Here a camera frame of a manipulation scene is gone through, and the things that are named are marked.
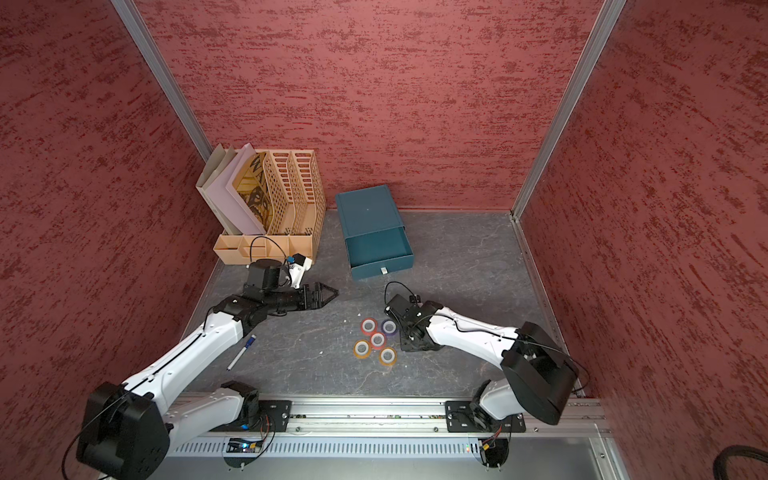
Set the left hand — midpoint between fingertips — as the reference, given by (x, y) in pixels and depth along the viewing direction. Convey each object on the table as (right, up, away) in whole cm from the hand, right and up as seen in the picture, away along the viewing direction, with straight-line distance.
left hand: (327, 300), depth 80 cm
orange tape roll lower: (+17, -17, +4) cm, 24 cm away
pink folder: (-32, +29, +10) cm, 45 cm away
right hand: (+25, -15, +4) cm, 29 cm away
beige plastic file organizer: (-19, +36, +34) cm, 53 cm away
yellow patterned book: (-30, +34, +18) cm, 49 cm away
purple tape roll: (+17, -10, +10) cm, 22 cm away
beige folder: (-38, +44, +15) cm, 60 cm away
